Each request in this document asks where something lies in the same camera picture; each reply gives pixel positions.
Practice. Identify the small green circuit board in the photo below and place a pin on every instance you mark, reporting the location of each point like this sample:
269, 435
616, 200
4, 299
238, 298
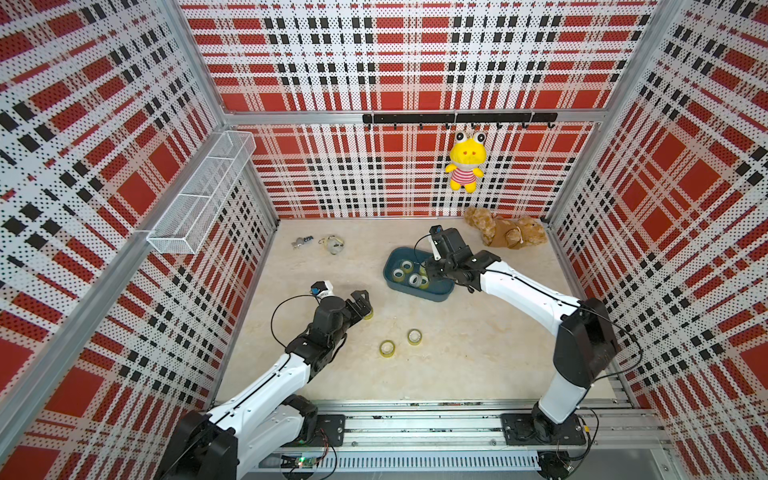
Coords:
298, 462

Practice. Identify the yellow frog plush toy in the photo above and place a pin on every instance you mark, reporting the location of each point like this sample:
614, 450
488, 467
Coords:
467, 155

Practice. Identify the white wire mesh basket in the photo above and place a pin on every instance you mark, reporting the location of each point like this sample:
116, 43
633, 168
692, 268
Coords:
187, 222

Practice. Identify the small metal blue keychain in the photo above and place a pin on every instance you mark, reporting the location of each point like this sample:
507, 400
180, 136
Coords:
301, 241

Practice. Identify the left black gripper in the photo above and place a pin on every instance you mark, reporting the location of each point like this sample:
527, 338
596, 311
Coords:
363, 305

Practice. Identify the black hook rail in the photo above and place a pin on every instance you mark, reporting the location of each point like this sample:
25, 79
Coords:
522, 118

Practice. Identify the teal plastic storage box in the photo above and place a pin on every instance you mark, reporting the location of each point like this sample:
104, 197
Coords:
438, 290

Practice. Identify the brown plush bear toy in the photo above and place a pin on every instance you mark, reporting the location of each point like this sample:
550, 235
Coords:
499, 232

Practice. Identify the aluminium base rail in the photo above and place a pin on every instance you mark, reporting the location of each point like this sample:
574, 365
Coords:
606, 439

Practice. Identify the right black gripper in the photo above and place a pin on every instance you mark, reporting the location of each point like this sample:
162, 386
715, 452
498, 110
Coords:
431, 268

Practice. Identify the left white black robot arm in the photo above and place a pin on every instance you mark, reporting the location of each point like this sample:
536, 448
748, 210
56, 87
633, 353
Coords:
230, 440

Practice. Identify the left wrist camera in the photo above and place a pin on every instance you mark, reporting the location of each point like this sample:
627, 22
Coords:
321, 289

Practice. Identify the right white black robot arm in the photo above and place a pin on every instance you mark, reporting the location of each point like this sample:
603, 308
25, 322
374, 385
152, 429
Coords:
585, 341

